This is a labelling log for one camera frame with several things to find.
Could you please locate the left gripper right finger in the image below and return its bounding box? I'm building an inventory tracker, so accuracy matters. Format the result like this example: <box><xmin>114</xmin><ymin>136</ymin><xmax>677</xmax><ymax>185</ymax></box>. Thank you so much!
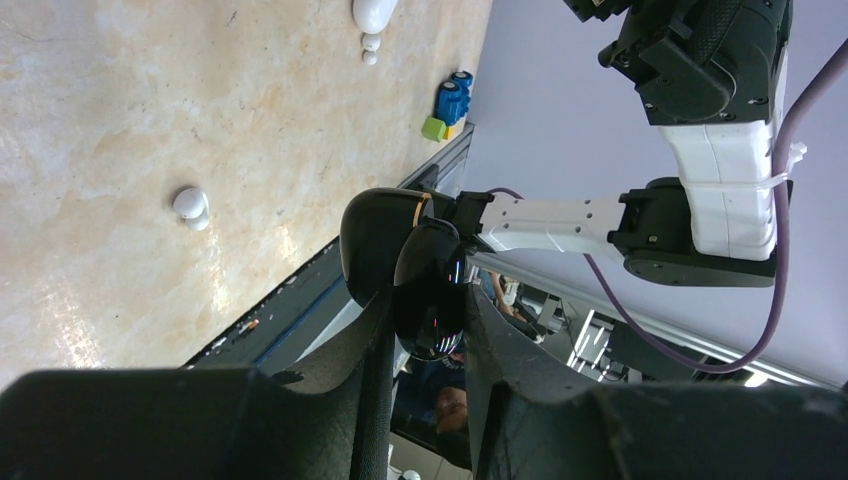
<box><xmin>465</xmin><ymin>286</ymin><xmax>847</xmax><ymax>479</ymax></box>

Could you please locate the white earbud centre table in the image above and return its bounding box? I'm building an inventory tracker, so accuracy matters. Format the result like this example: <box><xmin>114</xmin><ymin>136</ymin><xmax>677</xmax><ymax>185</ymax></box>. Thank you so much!
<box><xmin>172</xmin><ymin>187</ymin><xmax>210</xmax><ymax>231</ymax></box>

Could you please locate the white earbud near case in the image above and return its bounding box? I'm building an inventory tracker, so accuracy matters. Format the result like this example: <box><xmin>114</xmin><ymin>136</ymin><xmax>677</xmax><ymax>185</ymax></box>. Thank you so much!
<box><xmin>361</xmin><ymin>33</ymin><xmax>382</xmax><ymax>66</ymax></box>

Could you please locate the white charging case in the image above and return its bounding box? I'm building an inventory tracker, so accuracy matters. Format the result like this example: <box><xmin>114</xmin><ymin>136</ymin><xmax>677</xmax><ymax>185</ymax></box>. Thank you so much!
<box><xmin>352</xmin><ymin>0</ymin><xmax>398</xmax><ymax>34</ymax></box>

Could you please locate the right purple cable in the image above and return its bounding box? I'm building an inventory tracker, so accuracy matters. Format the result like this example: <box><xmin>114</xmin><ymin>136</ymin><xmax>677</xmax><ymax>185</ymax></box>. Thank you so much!
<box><xmin>486</xmin><ymin>38</ymin><xmax>848</xmax><ymax>376</ymax></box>

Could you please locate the blue toy block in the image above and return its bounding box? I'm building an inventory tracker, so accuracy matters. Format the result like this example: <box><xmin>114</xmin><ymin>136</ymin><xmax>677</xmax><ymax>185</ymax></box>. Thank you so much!
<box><xmin>434</xmin><ymin>70</ymin><xmax>474</xmax><ymax>127</ymax></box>

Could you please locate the green cube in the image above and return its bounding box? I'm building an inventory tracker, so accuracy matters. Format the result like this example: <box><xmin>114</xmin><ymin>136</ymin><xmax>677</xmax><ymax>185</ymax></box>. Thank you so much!
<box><xmin>421</xmin><ymin>116</ymin><xmax>448</xmax><ymax>142</ymax></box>

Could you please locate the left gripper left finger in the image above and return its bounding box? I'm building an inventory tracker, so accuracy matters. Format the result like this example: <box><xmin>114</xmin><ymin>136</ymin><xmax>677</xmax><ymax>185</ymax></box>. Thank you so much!
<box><xmin>1</xmin><ymin>292</ymin><xmax>394</xmax><ymax>479</ymax></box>

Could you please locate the black charging case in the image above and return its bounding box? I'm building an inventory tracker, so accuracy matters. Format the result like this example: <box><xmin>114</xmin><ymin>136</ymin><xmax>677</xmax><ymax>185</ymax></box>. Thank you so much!
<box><xmin>340</xmin><ymin>188</ymin><xmax>469</xmax><ymax>361</ymax></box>

